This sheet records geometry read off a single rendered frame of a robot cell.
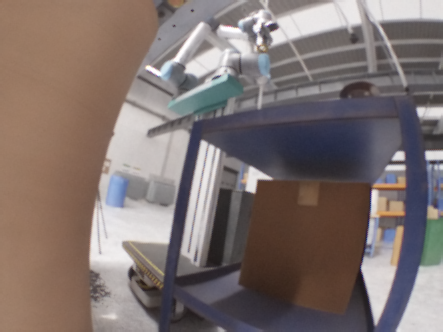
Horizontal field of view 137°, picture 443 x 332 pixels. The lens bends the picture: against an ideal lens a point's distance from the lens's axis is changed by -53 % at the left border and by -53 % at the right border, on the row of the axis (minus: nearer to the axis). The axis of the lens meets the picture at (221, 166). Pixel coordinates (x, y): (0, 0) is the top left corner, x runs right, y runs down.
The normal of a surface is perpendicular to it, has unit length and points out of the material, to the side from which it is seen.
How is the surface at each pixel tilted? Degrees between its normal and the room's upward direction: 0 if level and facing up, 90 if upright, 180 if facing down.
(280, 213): 90
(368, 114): 90
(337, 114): 90
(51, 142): 90
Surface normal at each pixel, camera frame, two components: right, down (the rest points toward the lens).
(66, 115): 0.91, 0.08
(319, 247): -0.62, -0.26
